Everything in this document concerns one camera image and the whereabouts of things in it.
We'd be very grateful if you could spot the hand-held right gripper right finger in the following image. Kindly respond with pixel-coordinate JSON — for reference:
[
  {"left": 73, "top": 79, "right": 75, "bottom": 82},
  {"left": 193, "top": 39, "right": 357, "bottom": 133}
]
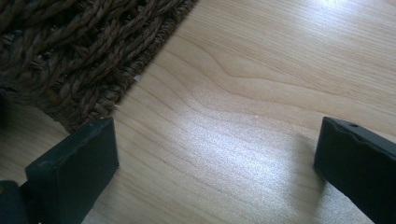
[{"left": 313, "top": 116, "right": 396, "bottom": 224}]

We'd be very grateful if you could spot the brown woven basket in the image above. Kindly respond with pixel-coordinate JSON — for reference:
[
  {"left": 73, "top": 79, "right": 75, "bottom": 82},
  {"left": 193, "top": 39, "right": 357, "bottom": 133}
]
[{"left": 0, "top": 0, "right": 199, "bottom": 133}]

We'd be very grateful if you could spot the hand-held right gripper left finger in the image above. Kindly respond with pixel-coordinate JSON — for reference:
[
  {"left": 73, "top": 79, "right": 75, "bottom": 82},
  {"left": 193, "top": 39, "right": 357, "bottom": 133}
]
[{"left": 24, "top": 117, "right": 120, "bottom": 224}]

